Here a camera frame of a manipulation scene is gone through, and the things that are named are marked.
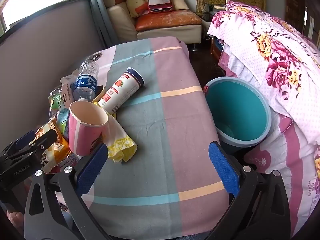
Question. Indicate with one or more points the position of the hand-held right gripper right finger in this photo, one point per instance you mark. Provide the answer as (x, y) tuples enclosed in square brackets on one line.
[(223, 170)]

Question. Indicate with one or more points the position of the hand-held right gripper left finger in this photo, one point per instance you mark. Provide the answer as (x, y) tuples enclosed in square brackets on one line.
[(92, 167)]

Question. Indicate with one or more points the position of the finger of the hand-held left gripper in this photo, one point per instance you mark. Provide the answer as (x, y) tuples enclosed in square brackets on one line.
[(47, 138), (23, 137)]

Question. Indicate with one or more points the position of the orange snack packet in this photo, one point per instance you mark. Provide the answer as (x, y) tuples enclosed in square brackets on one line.
[(53, 152)]

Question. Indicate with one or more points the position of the striped paper cup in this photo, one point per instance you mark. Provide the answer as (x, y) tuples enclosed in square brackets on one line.
[(82, 135)]

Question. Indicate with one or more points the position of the yellow printed paper napkin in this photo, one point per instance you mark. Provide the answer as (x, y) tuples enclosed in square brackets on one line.
[(120, 142)]

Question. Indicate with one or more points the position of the teal plastic trash bin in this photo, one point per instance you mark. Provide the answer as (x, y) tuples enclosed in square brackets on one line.
[(237, 110)]

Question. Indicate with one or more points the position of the clear plastic water bottle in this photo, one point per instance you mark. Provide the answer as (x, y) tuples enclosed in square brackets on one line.
[(83, 87)]

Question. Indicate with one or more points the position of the white strawberry yogurt cup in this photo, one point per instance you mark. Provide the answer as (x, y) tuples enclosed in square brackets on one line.
[(120, 92)]

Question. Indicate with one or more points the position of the pink white packet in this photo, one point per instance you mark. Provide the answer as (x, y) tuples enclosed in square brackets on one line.
[(71, 160)]

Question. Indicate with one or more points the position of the white tissue packet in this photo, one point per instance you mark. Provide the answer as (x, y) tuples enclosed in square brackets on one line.
[(66, 90)]

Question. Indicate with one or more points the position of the pink embroidered bed sheet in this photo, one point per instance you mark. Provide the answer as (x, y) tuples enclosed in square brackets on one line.
[(275, 155)]

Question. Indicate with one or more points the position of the plaid tablecloth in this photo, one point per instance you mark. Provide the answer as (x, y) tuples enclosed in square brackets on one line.
[(162, 120)]

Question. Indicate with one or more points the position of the grey panel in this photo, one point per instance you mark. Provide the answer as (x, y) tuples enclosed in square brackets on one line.
[(37, 55)]

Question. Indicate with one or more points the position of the grey-blue curtain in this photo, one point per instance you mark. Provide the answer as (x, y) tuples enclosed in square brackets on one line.
[(100, 12)]

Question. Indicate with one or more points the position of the cream leather sofa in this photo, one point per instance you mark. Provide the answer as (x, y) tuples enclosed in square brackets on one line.
[(122, 17)]

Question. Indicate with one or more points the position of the orange seat cushion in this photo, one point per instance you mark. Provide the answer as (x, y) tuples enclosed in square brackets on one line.
[(167, 20)]

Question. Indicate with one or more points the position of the yellow printed pillow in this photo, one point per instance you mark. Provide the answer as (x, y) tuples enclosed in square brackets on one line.
[(135, 2)]

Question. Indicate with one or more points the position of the beige pillow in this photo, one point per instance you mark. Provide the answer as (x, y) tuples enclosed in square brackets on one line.
[(178, 2)]

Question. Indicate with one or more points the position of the wooden bed frame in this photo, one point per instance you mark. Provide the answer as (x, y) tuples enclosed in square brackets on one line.
[(215, 50)]

